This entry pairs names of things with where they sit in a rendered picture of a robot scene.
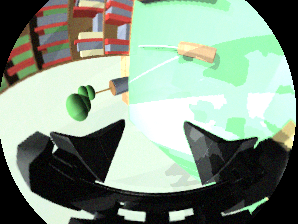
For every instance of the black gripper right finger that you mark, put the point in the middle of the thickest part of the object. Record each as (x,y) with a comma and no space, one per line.
(212,153)

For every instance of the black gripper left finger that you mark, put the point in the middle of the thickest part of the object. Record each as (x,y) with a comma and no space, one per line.
(96,150)

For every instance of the metal hook tool with tan handle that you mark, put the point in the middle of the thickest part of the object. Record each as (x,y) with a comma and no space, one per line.
(198,51)

